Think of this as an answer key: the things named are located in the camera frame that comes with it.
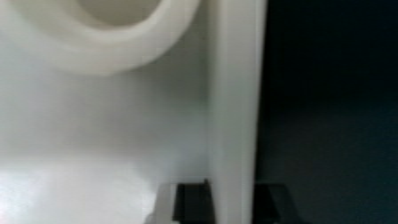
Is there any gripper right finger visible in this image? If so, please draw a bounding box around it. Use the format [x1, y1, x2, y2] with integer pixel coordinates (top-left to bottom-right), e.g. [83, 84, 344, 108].
[254, 183, 300, 224]

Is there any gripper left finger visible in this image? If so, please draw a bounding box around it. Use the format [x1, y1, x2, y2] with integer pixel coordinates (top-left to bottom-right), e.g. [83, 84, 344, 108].
[172, 182, 213, 224]

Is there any white square table top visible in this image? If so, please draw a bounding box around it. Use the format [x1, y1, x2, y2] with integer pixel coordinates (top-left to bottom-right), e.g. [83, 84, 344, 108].
[0, 0, 266, 224]

